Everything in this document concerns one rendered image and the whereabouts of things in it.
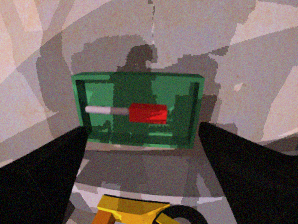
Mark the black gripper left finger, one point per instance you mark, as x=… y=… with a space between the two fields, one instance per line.
x=36 y=188

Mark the green tray floor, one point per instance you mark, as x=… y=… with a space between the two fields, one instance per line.
x=122 y=93

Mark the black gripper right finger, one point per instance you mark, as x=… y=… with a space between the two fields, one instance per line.
x=260 y=184

